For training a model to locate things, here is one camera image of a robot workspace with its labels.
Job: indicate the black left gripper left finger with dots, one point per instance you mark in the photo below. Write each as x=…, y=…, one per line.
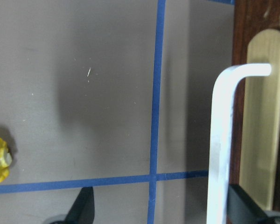
x=83, y=208

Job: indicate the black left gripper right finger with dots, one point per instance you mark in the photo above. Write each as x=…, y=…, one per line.
x=241, y=209

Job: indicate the wooden drawer with white handle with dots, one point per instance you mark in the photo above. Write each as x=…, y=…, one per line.
x=245, y=114

